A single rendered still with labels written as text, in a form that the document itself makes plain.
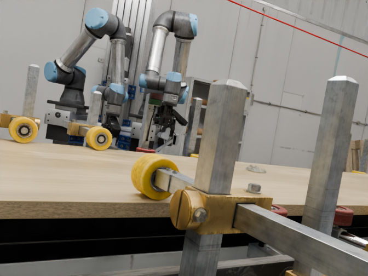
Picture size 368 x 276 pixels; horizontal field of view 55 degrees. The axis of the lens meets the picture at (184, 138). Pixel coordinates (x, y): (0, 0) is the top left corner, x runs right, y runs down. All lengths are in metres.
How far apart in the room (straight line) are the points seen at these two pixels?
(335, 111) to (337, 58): 5.79
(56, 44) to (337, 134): 3.73
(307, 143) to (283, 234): 5.61
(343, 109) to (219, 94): 0.24
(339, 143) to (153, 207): 0.33
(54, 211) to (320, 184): 0.42
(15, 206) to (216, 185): 0.30
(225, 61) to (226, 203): 4.50
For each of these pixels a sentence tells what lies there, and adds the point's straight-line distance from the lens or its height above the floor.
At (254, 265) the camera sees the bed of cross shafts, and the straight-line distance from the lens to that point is 0.64.
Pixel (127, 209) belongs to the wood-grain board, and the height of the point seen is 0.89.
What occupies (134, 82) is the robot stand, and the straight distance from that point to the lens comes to 2.40.
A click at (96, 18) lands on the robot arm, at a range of 2.02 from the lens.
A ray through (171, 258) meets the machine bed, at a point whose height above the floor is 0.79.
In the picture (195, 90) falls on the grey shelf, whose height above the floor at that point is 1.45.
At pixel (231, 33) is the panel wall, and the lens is 5.02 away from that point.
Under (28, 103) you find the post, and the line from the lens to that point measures 1.45.
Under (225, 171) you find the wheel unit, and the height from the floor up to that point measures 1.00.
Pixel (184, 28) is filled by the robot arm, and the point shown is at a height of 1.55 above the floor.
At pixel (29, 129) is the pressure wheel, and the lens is 1.22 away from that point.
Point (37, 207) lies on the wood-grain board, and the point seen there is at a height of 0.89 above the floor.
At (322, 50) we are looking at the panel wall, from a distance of 6.15.
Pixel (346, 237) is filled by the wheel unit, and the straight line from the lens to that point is 0.92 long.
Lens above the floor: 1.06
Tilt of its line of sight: 3 degrees down
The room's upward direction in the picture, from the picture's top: 9 degrees clockwise
